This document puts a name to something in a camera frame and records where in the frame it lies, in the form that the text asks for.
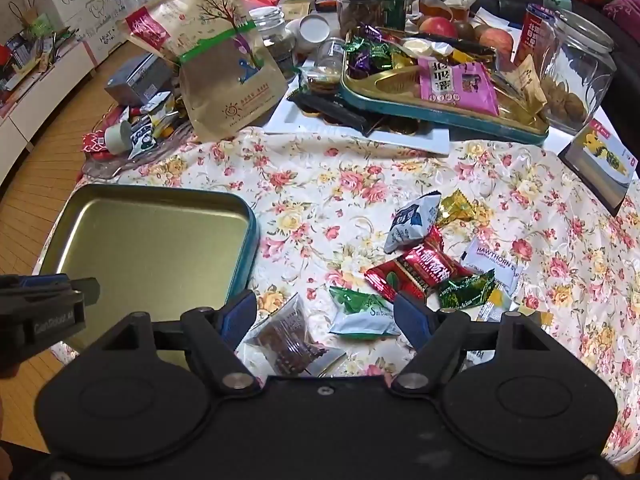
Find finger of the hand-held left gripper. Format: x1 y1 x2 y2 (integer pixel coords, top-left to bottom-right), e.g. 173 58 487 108
20 273 101 307

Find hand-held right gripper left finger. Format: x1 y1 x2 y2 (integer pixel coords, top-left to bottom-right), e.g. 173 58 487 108
85 289 261 395

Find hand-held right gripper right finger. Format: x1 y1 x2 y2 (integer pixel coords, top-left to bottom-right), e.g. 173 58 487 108
391 290 558 395

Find green white snack packet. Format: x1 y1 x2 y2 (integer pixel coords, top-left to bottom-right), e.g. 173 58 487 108
327 286 403 341

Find red snack packet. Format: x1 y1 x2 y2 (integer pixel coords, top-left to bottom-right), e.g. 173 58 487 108
364 227 473 303

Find clear brown cookie packet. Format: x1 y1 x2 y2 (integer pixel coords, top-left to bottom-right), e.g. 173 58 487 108
242 292 348 378

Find green candy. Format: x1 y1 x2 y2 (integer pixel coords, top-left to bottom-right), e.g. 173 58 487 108
437 269 497 310

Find teal tin tray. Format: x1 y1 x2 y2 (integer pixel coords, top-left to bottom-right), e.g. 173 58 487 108
37 183 258 351

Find snack packets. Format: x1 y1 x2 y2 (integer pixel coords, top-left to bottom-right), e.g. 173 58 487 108
477 290 513 323

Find blue white snack packet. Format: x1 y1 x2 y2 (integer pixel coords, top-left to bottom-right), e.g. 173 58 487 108
384 194 442 255

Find gold candy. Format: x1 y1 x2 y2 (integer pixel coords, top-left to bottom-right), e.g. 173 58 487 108
435 189 481 226

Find yellow candy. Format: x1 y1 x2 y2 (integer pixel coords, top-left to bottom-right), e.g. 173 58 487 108
520 309 555 330

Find floral tablecloth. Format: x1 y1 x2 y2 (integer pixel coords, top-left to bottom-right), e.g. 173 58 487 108
50 127 640 466

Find clear glass plate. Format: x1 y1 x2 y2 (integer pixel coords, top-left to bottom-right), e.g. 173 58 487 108
81 120 206 177

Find white tape roll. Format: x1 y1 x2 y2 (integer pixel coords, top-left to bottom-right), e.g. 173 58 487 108
104 121 133 156

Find small white blue carton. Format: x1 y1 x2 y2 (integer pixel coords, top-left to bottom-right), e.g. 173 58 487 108
129 114 156 153

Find white tray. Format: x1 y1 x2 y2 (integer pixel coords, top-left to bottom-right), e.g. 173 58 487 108
262 91 452 156

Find white cabinet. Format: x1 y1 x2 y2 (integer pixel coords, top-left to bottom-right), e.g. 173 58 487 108
0 37 98 181

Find grey box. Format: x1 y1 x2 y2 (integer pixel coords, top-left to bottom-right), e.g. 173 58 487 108
104 52 173 107

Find black snack packet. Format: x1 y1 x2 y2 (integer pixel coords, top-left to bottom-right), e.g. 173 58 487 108
289 89 371 136

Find teal tin of sweets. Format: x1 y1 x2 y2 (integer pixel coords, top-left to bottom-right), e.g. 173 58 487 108
339 27 551 147

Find brown paper bag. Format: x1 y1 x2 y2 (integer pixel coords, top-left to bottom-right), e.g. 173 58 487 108
125 0 290 141

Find pink snack packet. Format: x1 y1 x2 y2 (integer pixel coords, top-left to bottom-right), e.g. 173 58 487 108
417 57 501 117

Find clear cracker packet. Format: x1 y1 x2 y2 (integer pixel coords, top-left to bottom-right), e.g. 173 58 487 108
299 65 346 96

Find yellow print box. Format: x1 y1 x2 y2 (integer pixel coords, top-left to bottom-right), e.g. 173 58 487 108
557 119 640 217

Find beige snack packet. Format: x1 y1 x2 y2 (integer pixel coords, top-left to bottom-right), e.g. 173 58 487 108
500 55 548 116

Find clear plastic cup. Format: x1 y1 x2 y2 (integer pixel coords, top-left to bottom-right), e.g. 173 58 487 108
314 37 347 70

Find white lid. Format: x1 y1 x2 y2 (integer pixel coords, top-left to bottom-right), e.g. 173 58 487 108
299 15 331 53

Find tall red white packet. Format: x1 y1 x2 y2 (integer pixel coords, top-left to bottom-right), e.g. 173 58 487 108
515 4 563 68

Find glass jar with nuts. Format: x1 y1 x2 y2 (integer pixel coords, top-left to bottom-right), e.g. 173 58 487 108
335 0 383 41

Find green drink can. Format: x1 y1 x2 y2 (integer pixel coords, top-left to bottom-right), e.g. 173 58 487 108
376 0 408 32

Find glass cookie jar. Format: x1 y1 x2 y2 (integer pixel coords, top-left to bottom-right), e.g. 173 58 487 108
537 9 618 133

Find pink cushion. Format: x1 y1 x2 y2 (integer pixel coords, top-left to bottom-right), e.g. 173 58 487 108
602 0 640 31

